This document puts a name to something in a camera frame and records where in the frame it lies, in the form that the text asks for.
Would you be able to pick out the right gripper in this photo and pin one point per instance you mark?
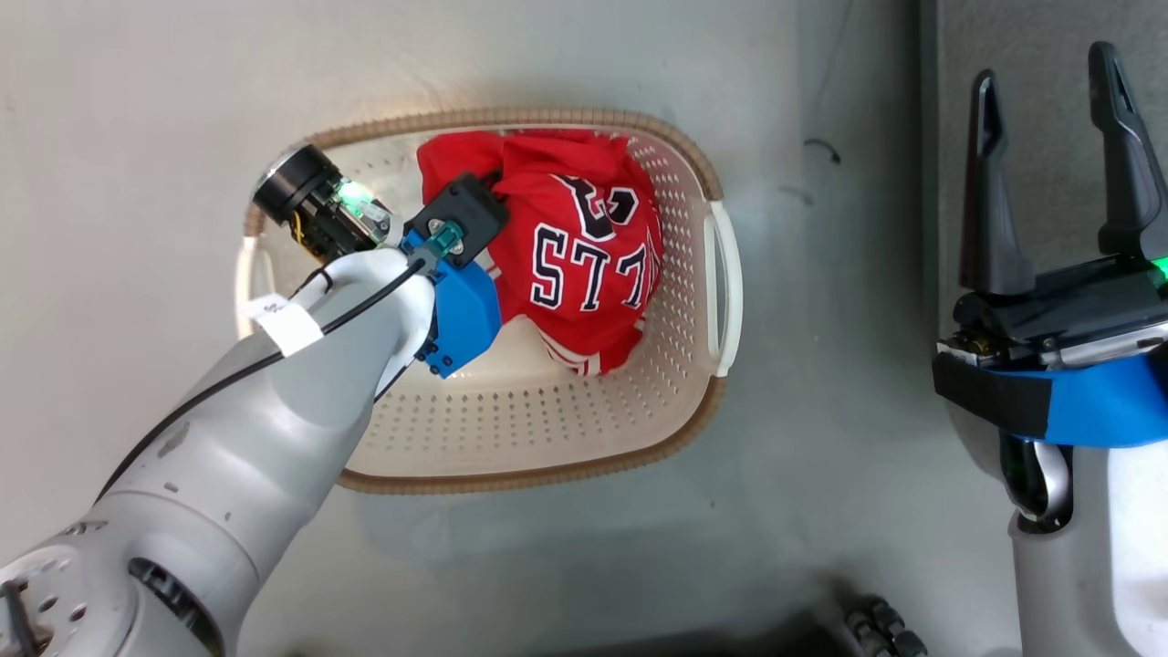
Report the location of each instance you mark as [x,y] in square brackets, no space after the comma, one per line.
[1068,315]

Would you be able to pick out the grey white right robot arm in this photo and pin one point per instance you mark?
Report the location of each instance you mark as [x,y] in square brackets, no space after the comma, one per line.
[1095,566]

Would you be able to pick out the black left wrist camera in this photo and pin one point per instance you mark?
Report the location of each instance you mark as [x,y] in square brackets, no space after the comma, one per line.
[465,214]

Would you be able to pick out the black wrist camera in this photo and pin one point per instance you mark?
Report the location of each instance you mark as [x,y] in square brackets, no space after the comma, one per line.
[990,392]
[465,214]

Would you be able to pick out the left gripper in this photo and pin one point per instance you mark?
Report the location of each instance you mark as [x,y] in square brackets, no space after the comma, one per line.
[310,196]

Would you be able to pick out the small black floor scrap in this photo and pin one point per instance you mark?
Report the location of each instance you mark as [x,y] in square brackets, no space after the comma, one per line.
[824,146]

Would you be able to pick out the beige plastic laundry basket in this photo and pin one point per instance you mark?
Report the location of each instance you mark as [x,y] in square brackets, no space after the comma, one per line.
[547,429]

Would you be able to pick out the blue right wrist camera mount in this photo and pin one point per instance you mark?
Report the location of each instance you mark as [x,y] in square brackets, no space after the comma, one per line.
[1113,406]

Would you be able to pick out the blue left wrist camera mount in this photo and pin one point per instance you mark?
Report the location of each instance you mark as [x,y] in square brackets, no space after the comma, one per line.
[465,319]

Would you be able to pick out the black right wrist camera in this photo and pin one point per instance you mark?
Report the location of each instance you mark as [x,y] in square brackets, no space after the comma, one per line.
[990,392]

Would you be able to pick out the grey fabric sofa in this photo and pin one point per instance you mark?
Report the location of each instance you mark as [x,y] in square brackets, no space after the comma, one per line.
[1049,55]

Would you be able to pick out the red and white jersey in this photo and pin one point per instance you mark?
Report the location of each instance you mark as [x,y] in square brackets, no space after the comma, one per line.
[584,301]

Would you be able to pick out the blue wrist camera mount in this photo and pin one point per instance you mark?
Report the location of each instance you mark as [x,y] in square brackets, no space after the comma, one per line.
[1113,406]
[465,319]

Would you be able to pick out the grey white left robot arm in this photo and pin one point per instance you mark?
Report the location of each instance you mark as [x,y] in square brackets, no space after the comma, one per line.
[228,474]

